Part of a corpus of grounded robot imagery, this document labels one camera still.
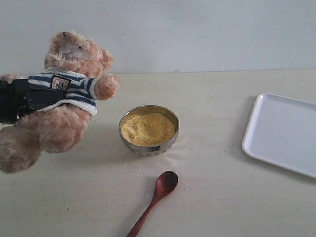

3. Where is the white rectangular plastic tray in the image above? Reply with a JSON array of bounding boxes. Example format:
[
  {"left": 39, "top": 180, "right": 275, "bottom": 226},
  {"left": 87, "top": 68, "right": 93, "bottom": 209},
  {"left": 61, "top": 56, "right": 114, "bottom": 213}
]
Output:
[{"left": 241, "top": 93, "right": 316, "bottom": 178}]

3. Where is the beige teddy bear striped sweater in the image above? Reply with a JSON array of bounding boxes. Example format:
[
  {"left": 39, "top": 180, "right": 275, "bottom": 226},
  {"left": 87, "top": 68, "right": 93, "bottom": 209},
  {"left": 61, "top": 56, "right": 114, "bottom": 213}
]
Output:
[{"left": 0, "top": 31, "right": 120, "bottom": 173}]

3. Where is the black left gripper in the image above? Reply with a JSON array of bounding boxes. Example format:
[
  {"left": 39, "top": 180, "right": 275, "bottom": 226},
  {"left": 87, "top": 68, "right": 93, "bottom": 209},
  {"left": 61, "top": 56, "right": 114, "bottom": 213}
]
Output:
[{"left": 0, "top": 79, "right": 66, "bottom": 124}]

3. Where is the steel bowl of yellow grain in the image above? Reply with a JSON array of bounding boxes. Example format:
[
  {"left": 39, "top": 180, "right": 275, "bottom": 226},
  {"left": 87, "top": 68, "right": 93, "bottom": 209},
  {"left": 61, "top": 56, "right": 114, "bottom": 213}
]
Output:
[{"left": 118, "top": 105, "right": 180, "bottom": 157}]

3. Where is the dark red wooden spoon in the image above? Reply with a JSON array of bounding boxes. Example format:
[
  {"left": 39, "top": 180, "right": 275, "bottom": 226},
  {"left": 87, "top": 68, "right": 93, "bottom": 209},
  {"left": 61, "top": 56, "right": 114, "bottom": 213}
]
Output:
[{"left": 127, "top": 171, "right": 178, "bottom": 237}]

